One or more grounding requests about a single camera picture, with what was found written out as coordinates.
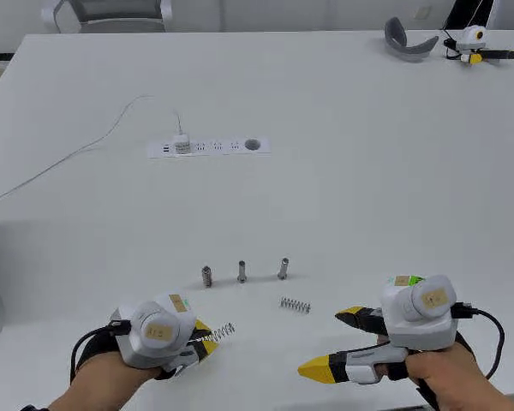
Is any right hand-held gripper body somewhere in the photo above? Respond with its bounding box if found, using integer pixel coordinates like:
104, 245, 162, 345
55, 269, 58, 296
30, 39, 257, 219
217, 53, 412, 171
380, 273, 460, 351

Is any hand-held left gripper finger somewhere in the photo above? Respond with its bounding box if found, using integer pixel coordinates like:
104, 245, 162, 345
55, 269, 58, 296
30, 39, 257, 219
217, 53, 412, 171
191, 317, 214, 342
162, 337, 221, 378

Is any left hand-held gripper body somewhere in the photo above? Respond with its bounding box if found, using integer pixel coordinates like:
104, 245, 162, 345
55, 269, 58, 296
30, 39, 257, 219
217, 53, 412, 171
110, 292, 199, 372

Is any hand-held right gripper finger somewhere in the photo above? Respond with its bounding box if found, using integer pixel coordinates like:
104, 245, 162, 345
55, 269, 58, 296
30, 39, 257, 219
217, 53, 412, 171
296, 343, 410, 387
334, 304, 391, 346

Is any person's right hand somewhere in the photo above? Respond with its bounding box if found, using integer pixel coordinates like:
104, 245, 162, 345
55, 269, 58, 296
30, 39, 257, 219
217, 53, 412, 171
404, 333, 514, 411

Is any person's left hand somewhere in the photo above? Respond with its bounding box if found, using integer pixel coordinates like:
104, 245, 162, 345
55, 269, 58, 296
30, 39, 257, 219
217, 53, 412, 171
46, 351, 166, 411

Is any white power strip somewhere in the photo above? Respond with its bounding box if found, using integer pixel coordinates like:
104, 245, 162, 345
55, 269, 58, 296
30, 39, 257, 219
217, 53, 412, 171
146, 135, 272, 160

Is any white charger plug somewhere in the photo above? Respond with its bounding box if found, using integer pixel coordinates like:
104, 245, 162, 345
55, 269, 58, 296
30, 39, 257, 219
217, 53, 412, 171
172, 133, 192, 156

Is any spare white hand-held gripper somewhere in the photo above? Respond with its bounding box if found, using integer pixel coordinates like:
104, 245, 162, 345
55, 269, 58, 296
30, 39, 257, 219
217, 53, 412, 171
442, 24, 514, 66

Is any black flat panel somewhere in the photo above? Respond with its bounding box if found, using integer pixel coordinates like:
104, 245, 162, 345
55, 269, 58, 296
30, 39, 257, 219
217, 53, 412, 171
442, 0, 497, 31

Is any grey office chair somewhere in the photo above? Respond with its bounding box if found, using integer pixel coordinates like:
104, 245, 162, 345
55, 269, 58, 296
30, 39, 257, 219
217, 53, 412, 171
39, 0, 175, 34

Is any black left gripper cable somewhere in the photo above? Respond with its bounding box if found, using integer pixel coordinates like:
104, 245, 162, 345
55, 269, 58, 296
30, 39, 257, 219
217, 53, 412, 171
69, 319, 132, 384

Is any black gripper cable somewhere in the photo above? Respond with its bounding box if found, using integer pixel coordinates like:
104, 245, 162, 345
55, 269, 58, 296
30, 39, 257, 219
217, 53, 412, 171
451, 301, 507, 381
69, 319, 132, 384

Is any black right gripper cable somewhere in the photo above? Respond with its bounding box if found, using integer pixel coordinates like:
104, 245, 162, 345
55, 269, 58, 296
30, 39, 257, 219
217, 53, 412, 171
451, 301, 507, 381

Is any long white cable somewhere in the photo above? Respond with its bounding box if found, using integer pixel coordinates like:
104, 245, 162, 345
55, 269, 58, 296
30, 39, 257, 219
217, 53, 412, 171
0, 94, 155, 210

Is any grey curved head strap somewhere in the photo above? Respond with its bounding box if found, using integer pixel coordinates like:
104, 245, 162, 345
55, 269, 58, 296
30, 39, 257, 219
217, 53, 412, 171
383, 16, 440, 64

